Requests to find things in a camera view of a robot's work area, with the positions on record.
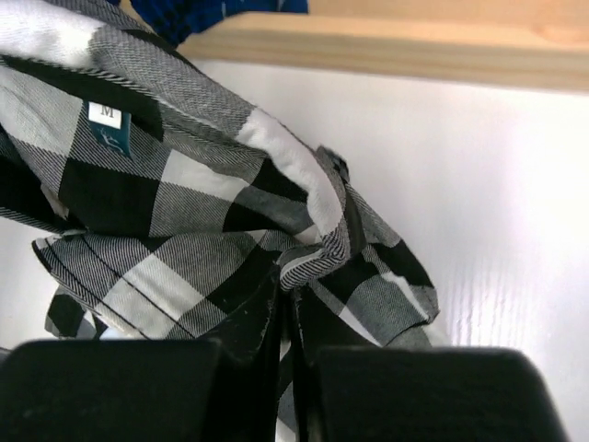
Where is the blue plaid shirt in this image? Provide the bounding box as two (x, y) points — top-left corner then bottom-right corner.
(130, 0), (309, 46)

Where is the wooden clothes rack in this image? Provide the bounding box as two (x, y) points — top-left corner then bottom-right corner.
(179, 1), (588, 92)

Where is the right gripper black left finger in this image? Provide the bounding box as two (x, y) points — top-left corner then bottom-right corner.
(1, 272), (281, 441)

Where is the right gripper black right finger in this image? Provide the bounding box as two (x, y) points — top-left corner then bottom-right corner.
(290, 288), (567, 442)

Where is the black white checkered shirt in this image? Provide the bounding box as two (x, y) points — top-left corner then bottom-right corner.
(0, 0), (441, 442)

